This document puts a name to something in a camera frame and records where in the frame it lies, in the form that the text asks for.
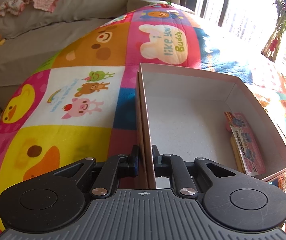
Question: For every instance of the colourful cartoon play mat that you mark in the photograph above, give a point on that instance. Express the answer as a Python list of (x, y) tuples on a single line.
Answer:
[(82, 101)]

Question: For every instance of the pink floral cloth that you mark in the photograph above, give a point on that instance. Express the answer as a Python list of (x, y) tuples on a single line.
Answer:
[(16, 7)]

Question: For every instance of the pink Volcano snack packet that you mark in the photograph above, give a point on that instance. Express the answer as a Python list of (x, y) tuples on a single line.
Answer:
[(245, 148)]

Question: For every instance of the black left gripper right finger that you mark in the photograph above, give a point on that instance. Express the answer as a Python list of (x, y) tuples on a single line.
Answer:
[(179, 172)]

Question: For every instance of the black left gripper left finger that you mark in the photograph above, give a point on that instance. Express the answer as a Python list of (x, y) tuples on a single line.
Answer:
[(115, 168)]

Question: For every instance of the white cardboard box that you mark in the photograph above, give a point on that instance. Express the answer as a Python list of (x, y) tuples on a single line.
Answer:
[(182, 111)]

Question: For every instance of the beige sofa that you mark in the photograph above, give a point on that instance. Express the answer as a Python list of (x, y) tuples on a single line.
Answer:
[(35, 35)]

